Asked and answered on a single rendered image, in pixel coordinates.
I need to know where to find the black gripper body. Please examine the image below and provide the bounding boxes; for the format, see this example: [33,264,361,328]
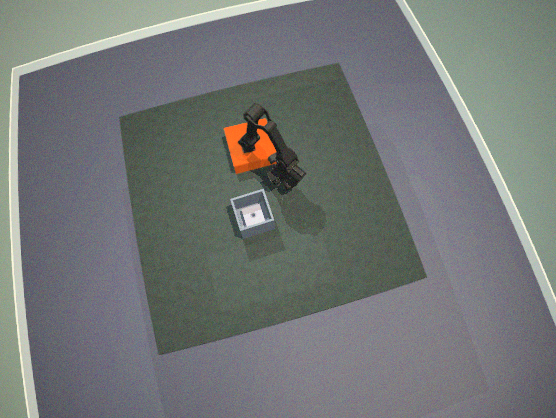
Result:
[268,152,298,190]

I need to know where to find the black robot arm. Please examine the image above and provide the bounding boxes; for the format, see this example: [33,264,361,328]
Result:
[237,103,306,185]

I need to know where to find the white square plate with hole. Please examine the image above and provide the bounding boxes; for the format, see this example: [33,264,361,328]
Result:
[241,204,265,226]

